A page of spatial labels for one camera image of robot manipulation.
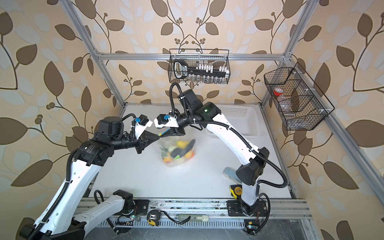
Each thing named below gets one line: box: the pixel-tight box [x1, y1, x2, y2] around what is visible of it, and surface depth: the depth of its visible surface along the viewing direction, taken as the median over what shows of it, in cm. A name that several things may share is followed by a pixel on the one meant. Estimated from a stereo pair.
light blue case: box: [222, 167, 242, 184], surface depth 84 cm
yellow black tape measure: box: [229, 184, 243, 200], surface depth 79 cm
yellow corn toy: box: [176, 141, 190, 149], surface depth 87 cm
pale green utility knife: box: [178, 214, 210, 222], surface depth 72 cm
